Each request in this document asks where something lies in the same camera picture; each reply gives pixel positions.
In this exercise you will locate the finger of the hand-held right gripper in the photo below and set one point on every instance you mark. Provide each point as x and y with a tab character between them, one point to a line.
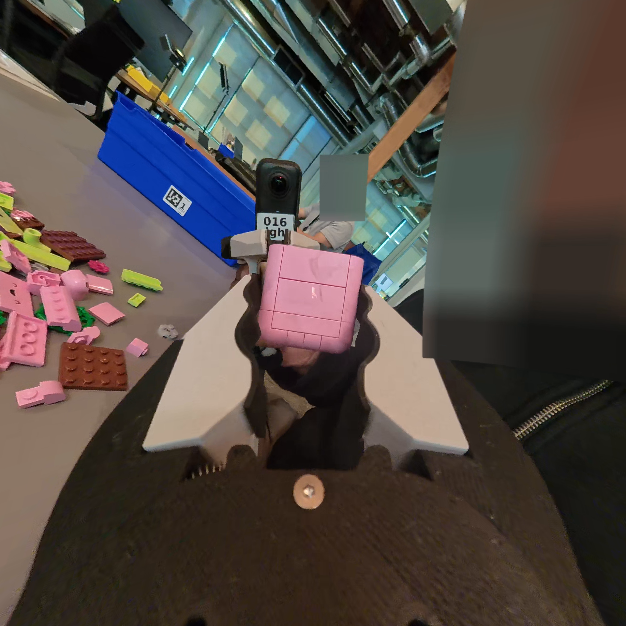
305	239
244	244

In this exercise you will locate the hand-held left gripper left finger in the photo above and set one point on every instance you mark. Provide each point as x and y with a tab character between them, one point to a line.
195	386

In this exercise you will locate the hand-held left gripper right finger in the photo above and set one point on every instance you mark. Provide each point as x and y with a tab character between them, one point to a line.
411	396

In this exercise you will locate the pink toy brick block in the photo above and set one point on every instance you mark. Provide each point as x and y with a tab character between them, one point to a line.
310	293

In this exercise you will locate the person's right hand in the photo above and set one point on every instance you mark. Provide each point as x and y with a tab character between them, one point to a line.
299	364

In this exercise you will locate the small grey toy piece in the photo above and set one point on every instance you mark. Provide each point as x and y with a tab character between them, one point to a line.
168	331

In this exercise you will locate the brown studded plate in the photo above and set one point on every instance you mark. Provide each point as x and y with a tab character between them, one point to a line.
93	367
73	244

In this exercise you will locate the blue plastic bin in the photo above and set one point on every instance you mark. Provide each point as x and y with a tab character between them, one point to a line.
146	151

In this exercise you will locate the black tripod stand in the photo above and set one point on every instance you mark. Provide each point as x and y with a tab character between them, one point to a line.
173	58

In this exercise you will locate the yellow box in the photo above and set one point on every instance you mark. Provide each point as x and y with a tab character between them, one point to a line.
142	80

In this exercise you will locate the pile of colourful toy bricks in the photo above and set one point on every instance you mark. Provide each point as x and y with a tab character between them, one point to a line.
29	337

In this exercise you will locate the person's black zip jacket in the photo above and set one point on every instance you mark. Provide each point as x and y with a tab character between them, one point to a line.
577	464

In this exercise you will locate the grey panel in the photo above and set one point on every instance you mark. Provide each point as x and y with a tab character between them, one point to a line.
161	39

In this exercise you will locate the black office chair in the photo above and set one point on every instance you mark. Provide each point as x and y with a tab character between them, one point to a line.
98	54

